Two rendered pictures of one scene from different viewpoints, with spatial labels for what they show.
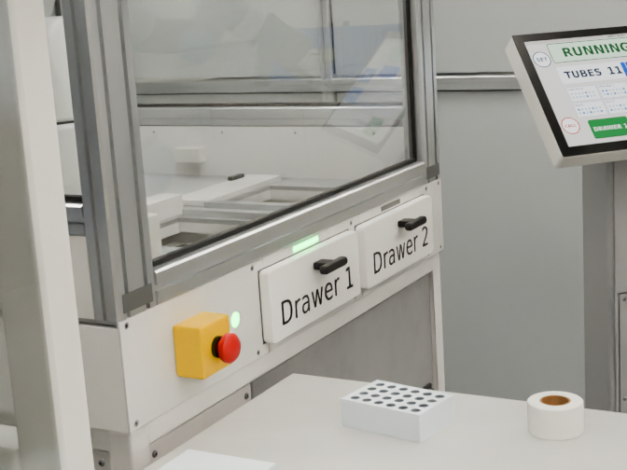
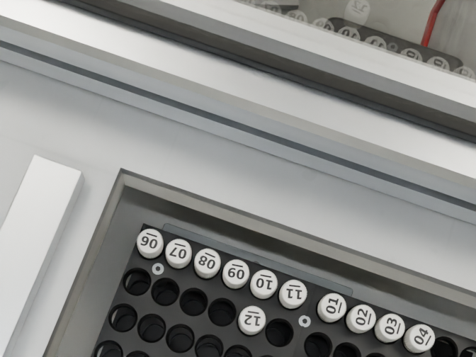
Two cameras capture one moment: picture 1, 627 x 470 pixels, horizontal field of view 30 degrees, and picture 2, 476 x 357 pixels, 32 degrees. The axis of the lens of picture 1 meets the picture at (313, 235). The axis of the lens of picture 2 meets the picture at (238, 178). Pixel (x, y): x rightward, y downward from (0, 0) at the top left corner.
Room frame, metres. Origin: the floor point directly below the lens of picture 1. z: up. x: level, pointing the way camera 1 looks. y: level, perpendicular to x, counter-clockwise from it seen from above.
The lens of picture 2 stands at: (1.90, 0.14, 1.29)
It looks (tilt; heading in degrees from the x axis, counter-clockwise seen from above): 73 degrees down; 249
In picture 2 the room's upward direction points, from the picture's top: 11 degrees clockwise
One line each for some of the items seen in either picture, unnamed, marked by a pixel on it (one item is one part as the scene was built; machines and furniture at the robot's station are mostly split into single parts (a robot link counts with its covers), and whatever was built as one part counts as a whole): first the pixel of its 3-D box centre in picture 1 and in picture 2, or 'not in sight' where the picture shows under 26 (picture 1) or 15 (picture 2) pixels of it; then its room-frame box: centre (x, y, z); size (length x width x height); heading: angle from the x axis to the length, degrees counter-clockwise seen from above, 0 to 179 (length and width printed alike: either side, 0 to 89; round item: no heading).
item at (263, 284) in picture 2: not in sight; (261, 290); (1.85, 0.08, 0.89); 0.01 x 0.01 x 0.05
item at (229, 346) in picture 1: (226, 347); not in sight; (1.47, 0.12, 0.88); 0.04 x 0.03 x 0.04; 151
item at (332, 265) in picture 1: (327, 264); not in sight; (1.77, -0.02, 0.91); 0.07 x 0.04 x 0.01; 151
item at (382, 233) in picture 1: (397, 240); not in sight; (2.06, -0.15, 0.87); 0.29 x 0.02 x 0.11; 151
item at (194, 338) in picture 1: (204, 345); not in sight; (1.49, 0.15, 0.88); 0.07 x 0.05 x 0.07; 151
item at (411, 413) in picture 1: (397, 409); not in sight; (1.45, -0.10, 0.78); 0.12 x 0.08 x 0.04; 51
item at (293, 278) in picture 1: (313, 283); not in sight; (1.78, 0.01, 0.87); 0.29 x 0.02 x 0.11; 151
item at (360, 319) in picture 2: not in sight; (353, 324); (1.81, 0.10, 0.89); 0.01 x 0.01 x 0.05
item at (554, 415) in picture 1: (555, 415); not in sight; (1.40, -0.29, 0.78); 0.07 x 0.07 x 0.04
